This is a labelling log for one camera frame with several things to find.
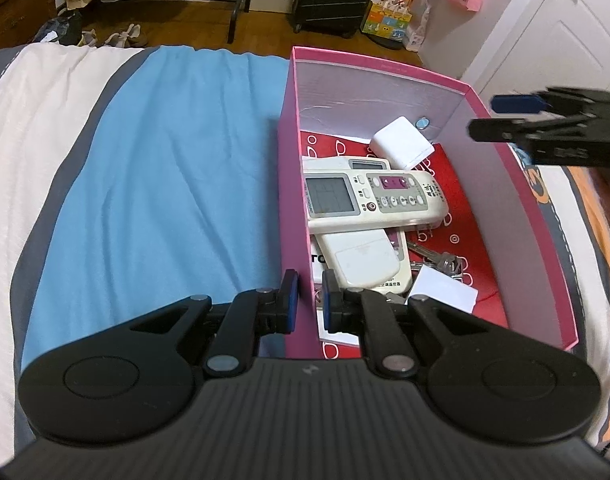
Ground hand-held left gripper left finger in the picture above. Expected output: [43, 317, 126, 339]
[129, 269, 300, 380]

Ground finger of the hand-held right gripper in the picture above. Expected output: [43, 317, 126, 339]
[467, 116, 539, 144]
[490, 92, 554, 116]

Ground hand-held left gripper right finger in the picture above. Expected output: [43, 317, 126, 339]
[320, 270, 489, 380]

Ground white remote sliding cover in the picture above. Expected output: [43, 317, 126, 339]
[314, 229, 414, 292]

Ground white power adapter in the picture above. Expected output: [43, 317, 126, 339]
[368, 115, 435, 171]

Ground pink cardboard box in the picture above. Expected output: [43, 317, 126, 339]
[277, 46, 582, 361]

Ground silver key bunch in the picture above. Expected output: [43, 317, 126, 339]
[406, 239, 466, 279]

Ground white paper card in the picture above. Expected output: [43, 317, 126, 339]
[404, 264, 479, 314]

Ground cream remote purple buttons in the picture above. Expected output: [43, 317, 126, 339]
[303, 168, 452, 235]

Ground white box black lettering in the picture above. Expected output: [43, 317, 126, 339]
[309, 234, 332, 286]

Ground white door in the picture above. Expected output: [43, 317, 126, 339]
[467, 0, 610, 102]

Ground orange printed blanket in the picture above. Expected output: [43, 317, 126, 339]
[515, 145, 610, 451]

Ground red glasses-print paper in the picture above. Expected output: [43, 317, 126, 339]
[300, 129, 509, 361]

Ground clear plastic bag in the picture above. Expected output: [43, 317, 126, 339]
[404, 0, 434, 52]

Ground colourful gift bag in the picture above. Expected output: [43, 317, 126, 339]
[360, 0, 416, 42]

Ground striped bed blanket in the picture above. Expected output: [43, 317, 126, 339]
[0, 42, 610, 466]

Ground black metal rack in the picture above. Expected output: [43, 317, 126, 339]
[82, 0, 254, 45]

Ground black bag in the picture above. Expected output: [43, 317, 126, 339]
[32, 10, 84, 47]

